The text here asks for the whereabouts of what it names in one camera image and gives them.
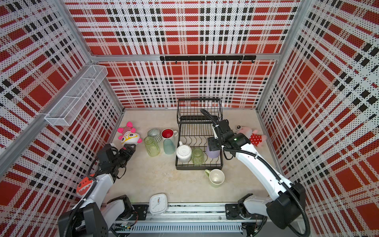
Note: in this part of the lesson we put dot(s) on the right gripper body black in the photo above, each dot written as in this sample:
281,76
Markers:
215,144

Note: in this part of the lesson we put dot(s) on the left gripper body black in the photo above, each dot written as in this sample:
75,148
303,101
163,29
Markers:
115,162

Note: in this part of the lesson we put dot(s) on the lilac plastic cup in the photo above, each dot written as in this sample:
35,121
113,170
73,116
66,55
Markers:
212,154

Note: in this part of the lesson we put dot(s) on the green transparent glass mug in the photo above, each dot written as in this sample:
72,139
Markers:
197,156

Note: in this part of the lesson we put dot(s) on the white ceramic mug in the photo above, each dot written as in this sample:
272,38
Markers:
183,152

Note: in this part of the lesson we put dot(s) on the teal textured plastic cup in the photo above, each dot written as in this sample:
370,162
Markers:
169,147

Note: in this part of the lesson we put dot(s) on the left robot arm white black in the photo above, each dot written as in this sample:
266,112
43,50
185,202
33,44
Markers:
87,218

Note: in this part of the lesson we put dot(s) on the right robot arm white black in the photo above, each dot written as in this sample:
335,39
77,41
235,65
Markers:
287,207

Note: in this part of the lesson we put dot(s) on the pink white owl plush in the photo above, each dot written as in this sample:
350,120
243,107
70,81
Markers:
129,134

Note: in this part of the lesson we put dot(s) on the tall green glass cup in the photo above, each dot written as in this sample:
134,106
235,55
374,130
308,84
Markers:
151,146

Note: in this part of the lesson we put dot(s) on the pink pig plush red dress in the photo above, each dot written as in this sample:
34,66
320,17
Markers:
253,135

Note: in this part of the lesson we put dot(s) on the ribbed grey-green cup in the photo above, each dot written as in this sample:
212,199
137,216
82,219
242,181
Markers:
155,133

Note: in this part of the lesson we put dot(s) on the red monster plush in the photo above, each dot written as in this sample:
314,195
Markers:
84,186

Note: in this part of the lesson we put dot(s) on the light green ceramic mug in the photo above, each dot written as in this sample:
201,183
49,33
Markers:
215,177

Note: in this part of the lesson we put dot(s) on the white mug red inside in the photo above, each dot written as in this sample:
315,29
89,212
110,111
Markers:
169,134

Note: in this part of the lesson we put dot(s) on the white square alarm clock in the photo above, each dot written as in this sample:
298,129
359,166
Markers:
158,204

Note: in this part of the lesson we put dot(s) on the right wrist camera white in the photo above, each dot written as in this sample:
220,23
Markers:
216,131

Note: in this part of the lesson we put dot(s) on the black wire dish rack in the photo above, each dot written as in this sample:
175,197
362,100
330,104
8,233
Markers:
195,129

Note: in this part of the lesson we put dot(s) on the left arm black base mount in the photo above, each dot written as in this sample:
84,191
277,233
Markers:
140,213

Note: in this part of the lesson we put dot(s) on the white wire wall basket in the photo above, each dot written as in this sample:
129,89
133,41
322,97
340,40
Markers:
67,109

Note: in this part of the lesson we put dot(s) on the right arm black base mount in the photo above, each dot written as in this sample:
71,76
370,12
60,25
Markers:
233,212

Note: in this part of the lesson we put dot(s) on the black wall hook rail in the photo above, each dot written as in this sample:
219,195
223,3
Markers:
209,58

